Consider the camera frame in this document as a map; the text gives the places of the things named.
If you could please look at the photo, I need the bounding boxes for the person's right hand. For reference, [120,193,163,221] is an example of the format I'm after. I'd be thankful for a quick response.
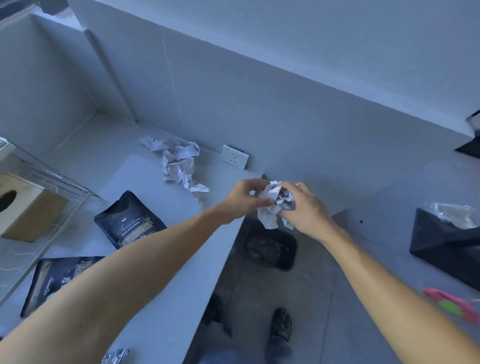
[280,181,334,242]

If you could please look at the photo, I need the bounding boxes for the person's left hand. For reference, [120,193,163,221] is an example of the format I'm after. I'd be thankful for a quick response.
[220,178,277,225]

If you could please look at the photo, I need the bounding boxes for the white paper wad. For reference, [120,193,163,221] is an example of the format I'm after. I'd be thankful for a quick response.
[257,181,301,230]

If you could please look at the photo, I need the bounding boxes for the person's left forearm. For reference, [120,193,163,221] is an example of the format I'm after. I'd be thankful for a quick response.
[0,205,233,364]

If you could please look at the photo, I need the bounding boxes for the person's right forearm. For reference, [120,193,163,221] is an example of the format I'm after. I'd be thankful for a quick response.
[322,221,480,364]

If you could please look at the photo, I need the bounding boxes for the black trash bin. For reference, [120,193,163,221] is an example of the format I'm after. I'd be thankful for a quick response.
[244,227,298,272]

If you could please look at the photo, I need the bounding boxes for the crumpled white paper towel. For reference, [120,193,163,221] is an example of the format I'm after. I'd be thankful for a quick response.
[138,135,211,206]

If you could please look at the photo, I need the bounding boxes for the person's left shoe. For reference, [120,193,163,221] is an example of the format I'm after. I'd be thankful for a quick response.
[202,293,232,337]

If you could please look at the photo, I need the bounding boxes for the person's shoe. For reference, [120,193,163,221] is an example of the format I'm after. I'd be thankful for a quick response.
[271,308,293,343]
[202,293,232,337]

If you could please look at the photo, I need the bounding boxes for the person's right shoe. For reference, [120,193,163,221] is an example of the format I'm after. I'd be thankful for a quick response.
[271,308,293,343]

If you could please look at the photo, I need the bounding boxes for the black coffee pouch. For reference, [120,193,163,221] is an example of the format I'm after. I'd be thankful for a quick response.
[94,190,168,250]

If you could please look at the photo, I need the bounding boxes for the person's trouser legs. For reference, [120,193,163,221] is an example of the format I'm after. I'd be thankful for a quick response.
[198,335,294,364]

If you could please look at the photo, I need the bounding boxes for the white tissue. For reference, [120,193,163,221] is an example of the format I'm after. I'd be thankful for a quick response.
[425,202,479,230]

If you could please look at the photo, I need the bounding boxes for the black tissue box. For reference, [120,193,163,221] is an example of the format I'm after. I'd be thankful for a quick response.
[409,207,480,292]

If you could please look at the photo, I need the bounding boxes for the black object at edge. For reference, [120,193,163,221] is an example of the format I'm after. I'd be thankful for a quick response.
[455,110,480,159]

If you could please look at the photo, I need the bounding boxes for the pink and green tool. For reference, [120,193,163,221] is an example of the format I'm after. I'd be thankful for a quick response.
[422,287,480,326]

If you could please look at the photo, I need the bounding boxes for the silver foil wrapper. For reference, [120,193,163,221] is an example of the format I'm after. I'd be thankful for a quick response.
[101,348,130,364]

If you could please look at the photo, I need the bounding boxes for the black flat coffee bag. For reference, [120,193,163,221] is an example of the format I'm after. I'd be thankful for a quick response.
[20,256,106,319]

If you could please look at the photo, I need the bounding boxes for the clear acrylic case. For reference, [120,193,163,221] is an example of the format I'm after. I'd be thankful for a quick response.
[0,137,101,306]

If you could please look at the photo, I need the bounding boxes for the wooden tissue box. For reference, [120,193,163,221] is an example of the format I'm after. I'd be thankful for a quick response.
[0,173,70,243]

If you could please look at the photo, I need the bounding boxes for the white wall socket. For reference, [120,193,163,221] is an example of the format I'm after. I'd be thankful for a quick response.
[221,144,250,170]

